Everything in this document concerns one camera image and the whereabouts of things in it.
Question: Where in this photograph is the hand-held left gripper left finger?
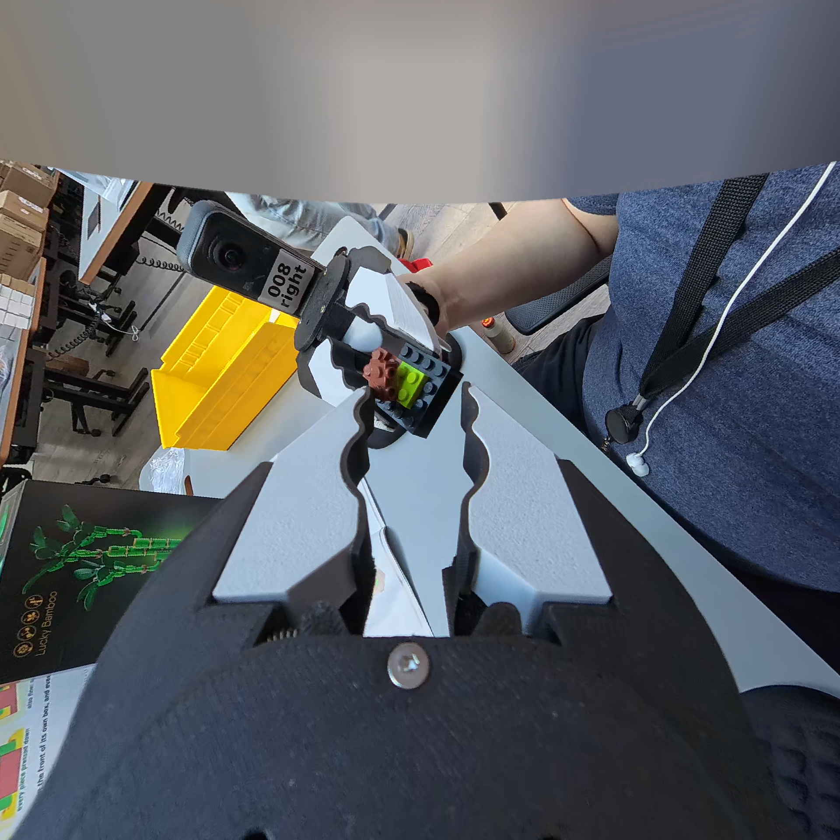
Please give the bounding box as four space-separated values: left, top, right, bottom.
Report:
211 387 373 618

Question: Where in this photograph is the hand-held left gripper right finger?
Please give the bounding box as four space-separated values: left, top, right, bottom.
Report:
446 382 616 621

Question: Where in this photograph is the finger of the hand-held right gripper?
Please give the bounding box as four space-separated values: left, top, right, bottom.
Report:
297 344 370 421
344 268 442 358

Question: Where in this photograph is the small brown toy brick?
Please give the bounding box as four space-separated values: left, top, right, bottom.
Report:
363 348 399 403

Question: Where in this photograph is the black toy brick assembly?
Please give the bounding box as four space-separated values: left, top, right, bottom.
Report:
363 341 465 439

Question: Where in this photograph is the person's right forearm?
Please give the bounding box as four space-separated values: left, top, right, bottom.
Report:
420 197 621 329

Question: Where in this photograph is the grey desk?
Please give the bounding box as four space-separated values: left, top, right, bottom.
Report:
138 215 840 700

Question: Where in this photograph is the white desk with wooden edge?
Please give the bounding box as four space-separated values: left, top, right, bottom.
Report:
77 180 156 286

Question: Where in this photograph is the person's right hand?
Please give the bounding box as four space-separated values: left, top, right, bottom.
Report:
395 270 460 337

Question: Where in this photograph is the small white bottle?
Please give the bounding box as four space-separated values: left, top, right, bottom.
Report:
481 315 519 360

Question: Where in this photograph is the yellow plastic bin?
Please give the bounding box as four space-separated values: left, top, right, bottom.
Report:
151 284 306 452

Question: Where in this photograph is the white instruction booklet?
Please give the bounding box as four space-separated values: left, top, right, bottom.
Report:
357 482 435 639

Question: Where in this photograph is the clear plastic bag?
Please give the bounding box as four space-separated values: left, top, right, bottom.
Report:
139 446 196 494

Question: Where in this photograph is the black badge reel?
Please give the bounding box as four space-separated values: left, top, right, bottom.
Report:
604 400 648 438

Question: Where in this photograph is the black mesh office chair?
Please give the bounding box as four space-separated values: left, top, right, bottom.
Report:
507 252 614 337

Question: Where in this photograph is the person's blue shirt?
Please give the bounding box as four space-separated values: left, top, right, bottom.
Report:
567 161 840 592

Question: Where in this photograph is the black toy set box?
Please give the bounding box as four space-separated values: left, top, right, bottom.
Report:
0 479 227 685

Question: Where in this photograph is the stack of small white boxes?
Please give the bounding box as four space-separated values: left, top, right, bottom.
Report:
0 274 38 329

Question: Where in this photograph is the stack of cardboard boxes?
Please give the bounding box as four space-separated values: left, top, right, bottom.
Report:
0 161 61 283

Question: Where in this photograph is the white printed sheet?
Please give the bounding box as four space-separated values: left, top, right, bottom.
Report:
0 664 99 840

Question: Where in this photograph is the white earbud cable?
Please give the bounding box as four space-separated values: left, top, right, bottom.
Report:
625 161 837 478

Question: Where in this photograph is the black lanyard strap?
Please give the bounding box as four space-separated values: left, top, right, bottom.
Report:
633 172 840 403

